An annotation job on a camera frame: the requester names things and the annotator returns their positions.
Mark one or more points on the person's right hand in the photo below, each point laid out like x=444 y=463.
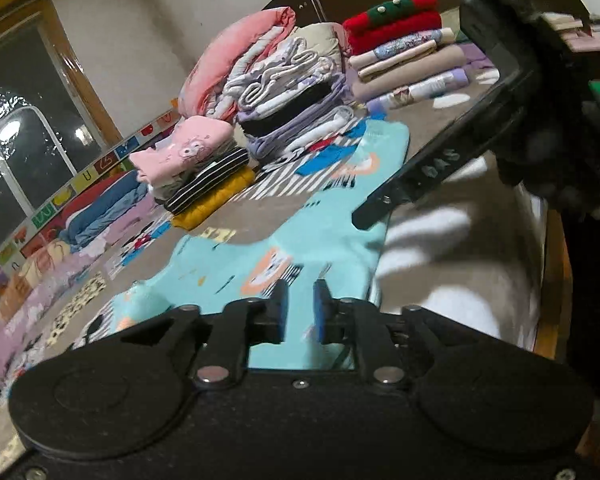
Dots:
x=570 y=160

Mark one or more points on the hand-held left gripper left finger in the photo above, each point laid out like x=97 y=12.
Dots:
x=280 y=310

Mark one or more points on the stack of white purple clothes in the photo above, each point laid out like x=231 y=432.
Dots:
x=290 y=95

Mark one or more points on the red folded blanket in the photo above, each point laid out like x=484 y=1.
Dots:
x=87 y=197

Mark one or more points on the window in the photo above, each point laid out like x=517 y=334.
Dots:
x=20 y=125

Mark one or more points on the wooden bed frame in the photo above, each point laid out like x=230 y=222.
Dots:
x=555 y=285

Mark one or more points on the stack of pastel folded clothes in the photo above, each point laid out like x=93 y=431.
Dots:
x=410 y=67

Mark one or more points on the colourful picture headboard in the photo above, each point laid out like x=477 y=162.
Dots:
x=105 y=160

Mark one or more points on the pink folded top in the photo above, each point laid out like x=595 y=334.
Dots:
x=190 y=145

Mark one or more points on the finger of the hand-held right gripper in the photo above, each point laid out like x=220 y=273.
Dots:
x=440 y=165

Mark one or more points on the teal patterned sweatshirt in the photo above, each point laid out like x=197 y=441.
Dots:
x=320 y=230

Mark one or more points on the yellow folded sweater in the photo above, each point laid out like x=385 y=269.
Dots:
x=215 y=201

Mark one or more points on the beige quilt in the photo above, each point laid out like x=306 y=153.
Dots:
x=325 y=40

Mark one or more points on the red folded sweater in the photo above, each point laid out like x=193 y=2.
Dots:
x=395 y=25

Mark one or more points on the pink quilt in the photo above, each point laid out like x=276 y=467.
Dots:
x=230 y=55

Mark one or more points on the black white striped folded garment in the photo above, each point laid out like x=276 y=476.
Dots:
x=205 y=183

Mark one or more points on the blue folded blanket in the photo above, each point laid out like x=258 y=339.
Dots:
x=105 y=215

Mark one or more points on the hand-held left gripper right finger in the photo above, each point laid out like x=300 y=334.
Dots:
x=322 y=315

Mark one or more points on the brown cartoon mouse blanket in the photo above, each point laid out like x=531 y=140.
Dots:
x=280 y=205

